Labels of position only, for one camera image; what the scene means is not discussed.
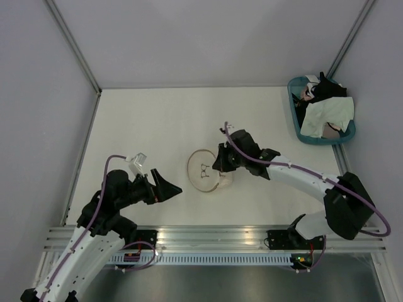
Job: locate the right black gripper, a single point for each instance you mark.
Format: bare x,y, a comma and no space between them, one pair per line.
221,164

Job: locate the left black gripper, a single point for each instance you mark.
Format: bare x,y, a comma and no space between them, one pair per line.
162,190

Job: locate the round white mesh laundry bag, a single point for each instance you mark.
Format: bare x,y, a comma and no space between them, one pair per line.
201,174

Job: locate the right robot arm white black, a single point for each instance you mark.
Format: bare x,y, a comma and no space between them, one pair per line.
347,206

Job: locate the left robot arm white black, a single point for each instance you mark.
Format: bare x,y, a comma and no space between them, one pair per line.
101,231

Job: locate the blue plastic basket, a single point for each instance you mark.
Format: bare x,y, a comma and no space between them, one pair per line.
295,86

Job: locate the beige garment in basket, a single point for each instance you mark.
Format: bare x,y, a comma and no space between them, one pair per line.
331,132

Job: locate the black garment in basket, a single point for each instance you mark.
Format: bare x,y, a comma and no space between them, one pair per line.
314,93

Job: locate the pale green cloth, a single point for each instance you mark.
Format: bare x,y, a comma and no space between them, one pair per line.
338,111

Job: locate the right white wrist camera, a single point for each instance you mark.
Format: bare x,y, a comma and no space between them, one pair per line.
227,128

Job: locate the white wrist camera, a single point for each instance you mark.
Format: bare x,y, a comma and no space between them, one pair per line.
227,128
136,163

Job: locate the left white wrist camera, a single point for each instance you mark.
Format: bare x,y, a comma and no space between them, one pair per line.
136,163

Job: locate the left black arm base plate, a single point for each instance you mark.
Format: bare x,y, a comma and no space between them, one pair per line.
143,240

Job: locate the front aluminium rail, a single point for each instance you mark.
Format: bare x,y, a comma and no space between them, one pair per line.
203,239

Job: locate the white slotted cable duct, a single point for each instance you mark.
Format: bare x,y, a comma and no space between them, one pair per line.
204,259

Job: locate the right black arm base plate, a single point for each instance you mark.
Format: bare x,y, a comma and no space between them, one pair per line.
279,240

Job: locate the left aluminium frame post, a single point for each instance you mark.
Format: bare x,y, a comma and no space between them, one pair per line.
65,31

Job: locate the aluminium frame post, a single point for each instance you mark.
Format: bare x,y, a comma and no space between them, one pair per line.
65,31
364,13

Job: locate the right aluminium frame post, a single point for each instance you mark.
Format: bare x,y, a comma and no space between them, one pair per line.
364,13

